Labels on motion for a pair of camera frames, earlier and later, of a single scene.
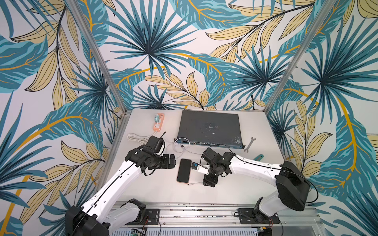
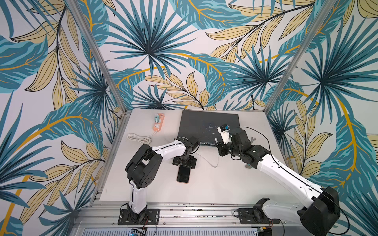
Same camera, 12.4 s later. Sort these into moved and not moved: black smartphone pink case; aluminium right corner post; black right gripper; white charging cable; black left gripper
Moved: black left gripper; white charging cable; black right gripper
Not moved: aluminium right corner post; black smartphone pink case
